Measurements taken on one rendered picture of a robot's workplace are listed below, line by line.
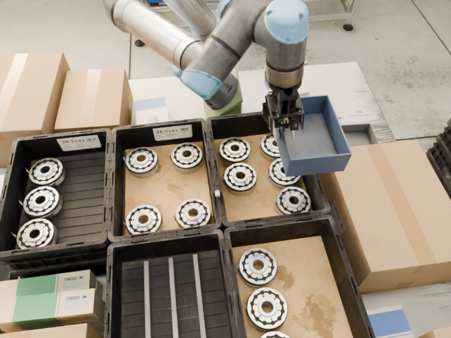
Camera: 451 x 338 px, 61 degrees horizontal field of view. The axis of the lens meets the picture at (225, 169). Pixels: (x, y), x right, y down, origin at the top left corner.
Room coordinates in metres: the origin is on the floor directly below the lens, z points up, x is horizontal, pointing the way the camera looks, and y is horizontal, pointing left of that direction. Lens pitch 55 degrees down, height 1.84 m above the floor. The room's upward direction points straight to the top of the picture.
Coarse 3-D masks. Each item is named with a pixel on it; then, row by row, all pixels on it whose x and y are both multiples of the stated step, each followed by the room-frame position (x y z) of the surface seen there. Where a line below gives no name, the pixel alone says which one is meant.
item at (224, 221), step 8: (256, 112) 0.87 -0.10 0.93; (208, 120) 0.83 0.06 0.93; (216, 120) 0.84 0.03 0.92; (208, 128) 0.80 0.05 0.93; (208, 136) 0.77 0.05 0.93; (216, 160) 0.67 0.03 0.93; (216, 168) 0.65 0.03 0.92; (216, 176) 0.61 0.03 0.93; (216, 184) 0.58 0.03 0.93; (320, 184) 0.58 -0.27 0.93; (320, 192) 0.56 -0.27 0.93; (224, 208) 0.51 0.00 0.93; (328, 208) 0.51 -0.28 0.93; (224, 216) 0.48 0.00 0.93; (272, 216) 0.48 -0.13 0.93; (280, 216) 0.48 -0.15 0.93; (288, 216) 0.48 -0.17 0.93; (296, 216) 0.48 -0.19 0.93; (304, 216) 0.48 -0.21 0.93; (224, 224) 0.46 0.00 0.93; (232, 224) 0.46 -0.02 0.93; (240, 224) 0.46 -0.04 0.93; (248, 224) 0.46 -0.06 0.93
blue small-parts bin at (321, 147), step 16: (320, 96) 0.73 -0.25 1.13; (320, 112) 0.73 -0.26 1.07; (304, 128) 0.68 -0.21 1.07; (320, 128) 0.68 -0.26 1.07; (336, 128) 0.64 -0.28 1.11; (288, 144) 0.62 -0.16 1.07; (304, 144) 0.62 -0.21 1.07; (320, 144) 0.62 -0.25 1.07; (336, 144) 0.61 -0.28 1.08; (288, 160) 0.53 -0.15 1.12; (304, 160) 0.52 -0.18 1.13; (320, 160) 0.53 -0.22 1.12; (336, 160) 0.54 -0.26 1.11; (288, 176) 0.52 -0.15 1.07
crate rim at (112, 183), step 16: (128, 128) 0.80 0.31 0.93; (112, 144) 0.73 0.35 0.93; (208, 144) 0.73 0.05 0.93; (112, 160) 0.67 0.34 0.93; (208, 160) 0.67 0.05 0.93; (112, 176) 0.61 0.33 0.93; (112, 192) 0.56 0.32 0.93; (112, 208) 0.52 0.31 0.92; (112, 224) 0.46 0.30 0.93; (112, 240) 0.41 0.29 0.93; (128, 240) 0.41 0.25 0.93
